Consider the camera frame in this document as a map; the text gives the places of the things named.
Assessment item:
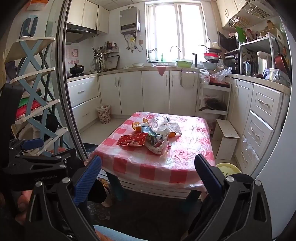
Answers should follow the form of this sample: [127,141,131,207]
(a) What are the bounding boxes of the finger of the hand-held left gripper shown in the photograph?
[2,148,85,176]
[9,138,45,158]

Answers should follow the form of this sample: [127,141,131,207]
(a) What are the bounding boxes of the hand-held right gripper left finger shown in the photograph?
[25,155,109,241]

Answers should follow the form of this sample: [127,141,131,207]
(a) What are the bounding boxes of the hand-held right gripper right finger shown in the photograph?
[188,153,273,241]

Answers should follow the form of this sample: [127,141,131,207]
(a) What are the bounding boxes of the yellow trash bin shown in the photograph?
[215,162,242,177]

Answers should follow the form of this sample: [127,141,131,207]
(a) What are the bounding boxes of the white wrapper with red print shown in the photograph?
[145,137,171,155]

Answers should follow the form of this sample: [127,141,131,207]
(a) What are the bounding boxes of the white tissue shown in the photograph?
[159,122,182,135]

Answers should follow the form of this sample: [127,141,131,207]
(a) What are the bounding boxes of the person's left hand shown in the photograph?
[0,189,33,224]

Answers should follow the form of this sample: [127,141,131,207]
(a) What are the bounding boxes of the person's foot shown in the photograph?
[87,179,112,207]

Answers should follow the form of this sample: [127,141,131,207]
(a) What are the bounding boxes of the black shoe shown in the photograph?
[35,114,59,133]

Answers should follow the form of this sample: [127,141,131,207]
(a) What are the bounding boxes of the red checkered plastic tablecloth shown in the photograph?
[89,112,216,193]

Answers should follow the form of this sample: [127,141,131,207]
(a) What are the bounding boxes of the red and green cloth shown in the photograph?
[15,98,48,121]

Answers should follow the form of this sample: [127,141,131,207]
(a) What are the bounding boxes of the white wooden stool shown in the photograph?
[212,119,240,160]

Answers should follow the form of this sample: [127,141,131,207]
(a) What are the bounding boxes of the clear plastic bag on drawer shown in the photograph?
[241,136,260,161]

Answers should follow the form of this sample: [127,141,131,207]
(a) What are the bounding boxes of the red snack packet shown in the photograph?
[116,133,150,148]

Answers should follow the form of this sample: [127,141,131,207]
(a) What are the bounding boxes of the light blue cloth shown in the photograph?
[94,224,192,241]

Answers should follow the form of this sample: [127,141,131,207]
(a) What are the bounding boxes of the white trolley shelf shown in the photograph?
[195,81,232,124]

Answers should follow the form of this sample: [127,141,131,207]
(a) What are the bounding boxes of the small drink carton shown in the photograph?
[145,132,164,147]

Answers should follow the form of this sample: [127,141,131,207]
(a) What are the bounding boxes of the floral wastebasket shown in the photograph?
[97,105,111,124]

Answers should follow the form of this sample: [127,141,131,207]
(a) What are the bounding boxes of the dark wok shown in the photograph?
[205,98,228,111]

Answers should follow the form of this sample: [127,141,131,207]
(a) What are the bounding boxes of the clear plastic bottle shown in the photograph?
[150,116,171,131]

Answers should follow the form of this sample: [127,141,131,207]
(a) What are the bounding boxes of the white drawer cabinet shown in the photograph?
[225,76,292,173]

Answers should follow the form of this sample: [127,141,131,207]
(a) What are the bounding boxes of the gas stove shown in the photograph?
[67,72,92,78]

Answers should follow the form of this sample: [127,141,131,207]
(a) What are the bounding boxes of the black cooking pot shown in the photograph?
[69,62,85,75]

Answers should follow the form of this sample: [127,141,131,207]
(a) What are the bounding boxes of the white bag on cabinet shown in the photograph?
[180,70,196,88]

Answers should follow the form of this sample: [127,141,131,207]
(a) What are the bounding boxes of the red and white plastic bag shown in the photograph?
[199,69,211,84]

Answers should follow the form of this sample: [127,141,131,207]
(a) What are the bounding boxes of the white lower kitchen cabinets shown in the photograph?
[67,69,202,131]

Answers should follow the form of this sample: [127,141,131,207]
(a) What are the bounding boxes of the pink cloth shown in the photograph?
[155,65,167,77]

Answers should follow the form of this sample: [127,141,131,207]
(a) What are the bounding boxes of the stack of bowls and pans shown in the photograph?
[198,39,223,71]

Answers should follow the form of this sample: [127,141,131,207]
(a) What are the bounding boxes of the blue slippers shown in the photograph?
[19,17,39,39]

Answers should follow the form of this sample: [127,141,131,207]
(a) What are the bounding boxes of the range hood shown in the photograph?
[66,23,99,44]

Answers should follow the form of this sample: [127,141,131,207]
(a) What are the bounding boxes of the white electric kettle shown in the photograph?
[256,51,275,75]

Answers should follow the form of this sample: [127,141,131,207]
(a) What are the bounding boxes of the chrome faucet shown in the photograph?
[170,46,182,61]

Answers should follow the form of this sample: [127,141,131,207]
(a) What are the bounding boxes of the red pan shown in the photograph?
[274,54,291,75]

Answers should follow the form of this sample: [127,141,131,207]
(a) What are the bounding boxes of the black microwave oven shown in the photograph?
[217,31,240,53]

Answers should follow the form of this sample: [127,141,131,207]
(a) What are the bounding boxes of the white counter rack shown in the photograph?
[239,32,282,77]

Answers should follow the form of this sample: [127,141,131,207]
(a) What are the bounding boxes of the white upper cabinets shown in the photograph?
[67,0,110,36]

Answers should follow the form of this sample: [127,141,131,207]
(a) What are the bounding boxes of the green cutting board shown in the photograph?
[236,26,247,43]

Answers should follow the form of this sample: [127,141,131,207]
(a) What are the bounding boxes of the window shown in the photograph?
[145,2,207,63]

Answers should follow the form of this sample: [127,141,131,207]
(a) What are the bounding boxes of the grey water heater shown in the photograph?
[119,7,141,35]

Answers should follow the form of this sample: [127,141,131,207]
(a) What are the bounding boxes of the white upper corner cabinet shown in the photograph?
[216,0,250,29]

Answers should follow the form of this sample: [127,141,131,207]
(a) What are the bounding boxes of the metal door frame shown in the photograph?
[55,0,90,164]

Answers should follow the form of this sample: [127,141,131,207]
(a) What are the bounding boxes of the shoe rack with blue frame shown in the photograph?
[4,37,69,158]

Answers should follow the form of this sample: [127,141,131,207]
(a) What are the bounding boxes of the pink wall sticker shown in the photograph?
[66,47,79,65]

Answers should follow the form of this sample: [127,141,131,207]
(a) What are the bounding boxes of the wall utensil rack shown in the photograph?
[91,41,120,73]

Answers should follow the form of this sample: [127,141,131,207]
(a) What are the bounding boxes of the white wire rack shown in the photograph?
[228,0,271,29]

